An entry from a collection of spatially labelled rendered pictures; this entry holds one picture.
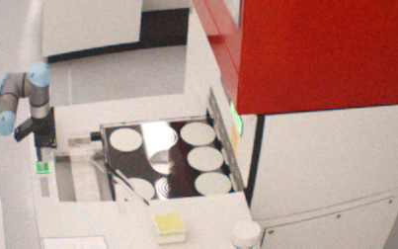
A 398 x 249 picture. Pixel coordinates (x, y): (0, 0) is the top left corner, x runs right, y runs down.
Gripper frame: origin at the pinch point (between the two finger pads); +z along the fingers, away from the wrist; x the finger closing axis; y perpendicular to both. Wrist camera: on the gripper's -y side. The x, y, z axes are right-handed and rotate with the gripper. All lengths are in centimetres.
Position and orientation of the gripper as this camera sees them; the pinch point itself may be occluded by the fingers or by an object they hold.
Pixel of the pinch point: (39, 163)
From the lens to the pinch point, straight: 214.0
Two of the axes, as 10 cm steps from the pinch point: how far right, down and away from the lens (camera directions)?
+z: -0.6, 7.7, 6.4
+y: 9.8, -0.8, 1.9
